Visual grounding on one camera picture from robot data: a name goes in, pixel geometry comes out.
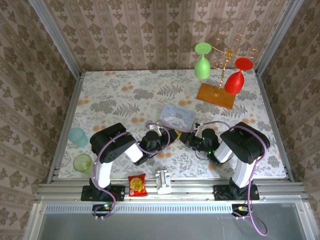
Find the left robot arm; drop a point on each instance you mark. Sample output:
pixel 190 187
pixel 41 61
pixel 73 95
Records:
pixel 110 147

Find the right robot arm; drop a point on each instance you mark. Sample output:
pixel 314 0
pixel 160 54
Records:
pixel 245 145

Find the pastel cartoon bunny tin box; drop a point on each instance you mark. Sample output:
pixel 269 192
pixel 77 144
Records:
pixel 178 118

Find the red snack packet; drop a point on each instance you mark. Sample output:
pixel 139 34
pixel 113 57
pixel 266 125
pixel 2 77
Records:
pixel 137 185

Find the floral tablecloth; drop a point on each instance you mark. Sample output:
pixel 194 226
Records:
pixel 140 100

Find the red plastic goblet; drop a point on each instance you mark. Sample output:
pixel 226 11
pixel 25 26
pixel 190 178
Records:
pixel 235 81

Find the green plastic goblet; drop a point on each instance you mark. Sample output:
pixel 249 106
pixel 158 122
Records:
pixel 202 67

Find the green plastic cup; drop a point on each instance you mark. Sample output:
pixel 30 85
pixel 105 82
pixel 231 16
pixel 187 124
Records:
pixel 83 163

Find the teal plastic cup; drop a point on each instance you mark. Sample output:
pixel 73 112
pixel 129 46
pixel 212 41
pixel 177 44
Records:
pixel 78 137

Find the small black controller board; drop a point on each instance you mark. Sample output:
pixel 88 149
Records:
pixel 240 208
pixel 103 208

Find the grey metal panel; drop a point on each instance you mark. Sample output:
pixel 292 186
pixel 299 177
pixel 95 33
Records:
pixel 175 227

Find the white plastic bracket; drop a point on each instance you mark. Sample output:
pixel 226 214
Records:
pixel 163 183

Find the aluminium frame front rail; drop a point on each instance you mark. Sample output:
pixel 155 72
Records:
pixel 190 190

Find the aluminium frame side rail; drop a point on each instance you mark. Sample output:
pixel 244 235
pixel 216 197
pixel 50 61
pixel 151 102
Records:
pixel 275 125
pixel 67 125

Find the aluminium frame corner post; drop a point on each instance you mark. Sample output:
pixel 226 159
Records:
pixel 277 35
pixel 53 37

